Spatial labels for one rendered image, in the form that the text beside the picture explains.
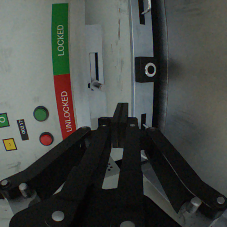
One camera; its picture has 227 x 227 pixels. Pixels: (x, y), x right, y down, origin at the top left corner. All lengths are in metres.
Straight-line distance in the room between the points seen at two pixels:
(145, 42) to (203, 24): 0.15
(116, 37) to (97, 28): 0.05
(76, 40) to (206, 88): 0.26
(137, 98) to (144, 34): 0.16
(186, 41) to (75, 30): 0.22
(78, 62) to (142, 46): 0.16
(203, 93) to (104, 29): 0.25
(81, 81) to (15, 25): 0.19
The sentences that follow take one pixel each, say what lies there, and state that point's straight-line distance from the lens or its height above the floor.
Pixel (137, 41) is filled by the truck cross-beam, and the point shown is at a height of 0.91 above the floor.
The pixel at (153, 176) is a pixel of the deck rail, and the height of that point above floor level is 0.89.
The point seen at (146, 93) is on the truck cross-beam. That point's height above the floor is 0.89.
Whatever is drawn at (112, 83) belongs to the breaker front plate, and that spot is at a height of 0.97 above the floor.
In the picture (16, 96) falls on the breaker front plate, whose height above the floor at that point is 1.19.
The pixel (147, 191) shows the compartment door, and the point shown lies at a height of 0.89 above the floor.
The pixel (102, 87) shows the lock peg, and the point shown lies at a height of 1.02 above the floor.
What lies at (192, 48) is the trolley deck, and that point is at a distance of 0.32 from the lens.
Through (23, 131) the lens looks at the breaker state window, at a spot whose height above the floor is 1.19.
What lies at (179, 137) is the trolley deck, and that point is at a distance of 0.37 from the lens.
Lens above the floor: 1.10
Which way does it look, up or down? 21 degrees down
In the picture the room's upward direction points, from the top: 100 degrees counter-clockwise
